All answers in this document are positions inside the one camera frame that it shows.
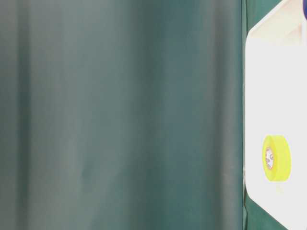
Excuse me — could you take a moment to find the yellow tape roll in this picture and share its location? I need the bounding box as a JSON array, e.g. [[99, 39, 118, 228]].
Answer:
[[262, 135, 291, 182]]

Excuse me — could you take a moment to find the blue tape roll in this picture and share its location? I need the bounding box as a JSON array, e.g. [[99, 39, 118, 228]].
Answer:
[[303, 0, 307, 19]]

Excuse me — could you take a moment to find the white plastic tray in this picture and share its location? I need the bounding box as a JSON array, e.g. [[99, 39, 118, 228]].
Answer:
[[245, 0, 307, 230]]

